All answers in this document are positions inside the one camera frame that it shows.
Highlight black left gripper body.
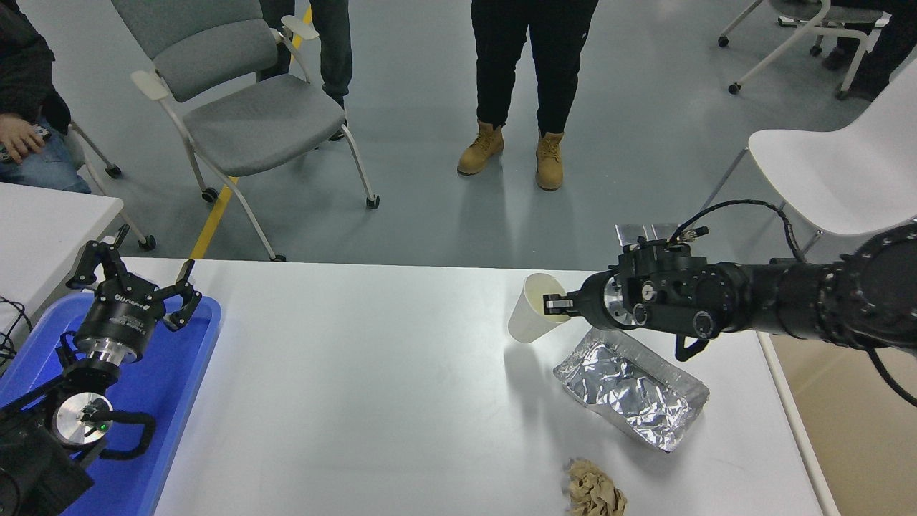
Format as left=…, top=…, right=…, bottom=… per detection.
left=75, top=283, right=168, bottom=359

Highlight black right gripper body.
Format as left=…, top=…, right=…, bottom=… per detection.
left=573, top=271, right=610, bottom=329

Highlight cream paper cup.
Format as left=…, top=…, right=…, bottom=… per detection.
left=507, top=272, right=574, bottom=344

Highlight silver foil tray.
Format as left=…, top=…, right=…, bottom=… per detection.
left=552, top=327, right=710, bottom=454

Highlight tan paper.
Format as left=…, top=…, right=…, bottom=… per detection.
left=566, top=459, right=628, bottom=516

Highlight person's hand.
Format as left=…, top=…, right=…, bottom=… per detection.
left=0, top=115, right=45, bottom=164

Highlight grey-legged chair with casters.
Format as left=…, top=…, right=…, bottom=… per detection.
left=68, top=118, right=157, bottom=252

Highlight white side table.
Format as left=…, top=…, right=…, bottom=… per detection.
left=0, top=182, right=125, bottom=338

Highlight blue plastic tray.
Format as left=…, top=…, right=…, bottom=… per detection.
left=0, top=292, right=222, bottom=516

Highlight grey padded chair, white armrests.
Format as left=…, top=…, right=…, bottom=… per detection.
left=109, top=0, right=381, bottom=263

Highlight person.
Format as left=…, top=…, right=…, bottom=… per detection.
left=822, top=0, right=917, bottom=101
left=256, top=0, right=353, bottom=142
left=457, top=0, right=600, bottom=192
left=0, top=0, right=92, bottom=194

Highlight white moulded plastic chair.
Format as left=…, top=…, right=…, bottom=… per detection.
left=701, top=57, right=917, bottom=257

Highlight large pale bin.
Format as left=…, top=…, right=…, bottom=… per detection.
left=756, top=333, right=917, bottom=516

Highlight white-framed wheeled office chair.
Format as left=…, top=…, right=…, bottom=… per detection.
left=718, top=0, right=893, bottom=101

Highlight thin black cable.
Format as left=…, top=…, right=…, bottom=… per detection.
left=0, top=296, right=34, bottom=373

